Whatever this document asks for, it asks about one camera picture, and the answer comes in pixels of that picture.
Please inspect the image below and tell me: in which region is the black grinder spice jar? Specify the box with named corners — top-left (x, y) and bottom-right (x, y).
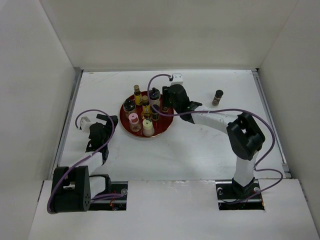
top-left (148, 87), bottom-right (161, 107)
top-left (123, 98), bottom-right (137, 119)

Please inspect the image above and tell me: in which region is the black cap spice bottle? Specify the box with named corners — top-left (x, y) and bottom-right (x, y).
top-left (150, 104), bottom-right (160, 121)
top-left (161, 104), bottom-right (168, 113)
top-left (212, 89), bottom-right (224, 106)

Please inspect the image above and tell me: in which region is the pink cap spice jar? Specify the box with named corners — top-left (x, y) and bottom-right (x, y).
top-left (128, 113), bottom-right (141, 133)

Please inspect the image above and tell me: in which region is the yellow label sauce bottle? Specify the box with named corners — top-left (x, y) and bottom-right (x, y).
top-left (133, 84), bottom-right (143, 106)
top-left (141, 95), bottom-right (152, 120)

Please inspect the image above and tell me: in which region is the yellow cap spice jar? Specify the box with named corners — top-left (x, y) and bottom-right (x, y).
top-left (142, 118), bottom-right (155, 137)

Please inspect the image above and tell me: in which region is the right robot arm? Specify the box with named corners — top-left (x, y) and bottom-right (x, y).
top-left (162, 84), bottom-right (266, 198)

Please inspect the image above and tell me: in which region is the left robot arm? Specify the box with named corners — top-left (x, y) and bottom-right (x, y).
top-left (47, 114), bottom-right (123, 214)

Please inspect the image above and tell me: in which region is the red round lacquer tray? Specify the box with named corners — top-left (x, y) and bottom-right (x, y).
top-left (119, 91), bottom-right (174, 139)

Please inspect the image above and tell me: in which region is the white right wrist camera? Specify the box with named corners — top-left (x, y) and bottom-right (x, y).
top-left (169, 73), bottom-right (184, 86)

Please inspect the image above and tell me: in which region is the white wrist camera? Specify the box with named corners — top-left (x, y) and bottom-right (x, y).
top-left (79, 116), bottom-right (93, 133)
top-left (169, 73), bottom-right (184, 86)

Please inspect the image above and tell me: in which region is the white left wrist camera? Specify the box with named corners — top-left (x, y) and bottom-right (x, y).
top-left (79, 116), bottom-right (93, 133)

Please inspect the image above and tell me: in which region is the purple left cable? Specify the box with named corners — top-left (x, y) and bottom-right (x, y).
top-left (47, 108), bottom-right (125, 215)

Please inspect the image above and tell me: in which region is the purple cable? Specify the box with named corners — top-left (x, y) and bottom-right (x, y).
top-left (47, 108), bottom-right (125, 215)
top-left (147, 74), bottom-right (285, 198)

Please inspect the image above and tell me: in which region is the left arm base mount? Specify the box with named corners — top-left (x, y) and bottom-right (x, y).
top-left (88, 174), bottom-right (128, 211)

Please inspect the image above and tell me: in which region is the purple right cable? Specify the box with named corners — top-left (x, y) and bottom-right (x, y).
top-left (147, 74), bottom-right (285, 198)

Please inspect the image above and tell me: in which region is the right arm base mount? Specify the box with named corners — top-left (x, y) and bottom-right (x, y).
top-left (215, 180), bottom-right (265, 211)

